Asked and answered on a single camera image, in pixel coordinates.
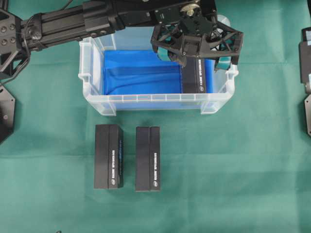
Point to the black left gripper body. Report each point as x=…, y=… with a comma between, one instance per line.
x=197, y=38

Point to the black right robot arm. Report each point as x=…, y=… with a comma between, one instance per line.
x=304, y=49

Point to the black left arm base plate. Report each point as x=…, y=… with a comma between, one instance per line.
x=7, y=112

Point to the clear plastic storage case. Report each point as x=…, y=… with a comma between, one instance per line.
x=220, y=84

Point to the blue sheet in case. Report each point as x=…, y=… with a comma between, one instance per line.
x=136, y=72

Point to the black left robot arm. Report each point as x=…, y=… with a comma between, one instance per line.
x=93, y=18

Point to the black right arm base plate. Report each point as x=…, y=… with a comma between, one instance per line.
x=306, y=104

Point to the black teal left gripper finger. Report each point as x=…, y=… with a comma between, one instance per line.
x=163, y=54
x=222, y=63

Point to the black box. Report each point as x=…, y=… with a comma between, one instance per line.
x=194, y=76
x=148, y=156
x=108, y=160

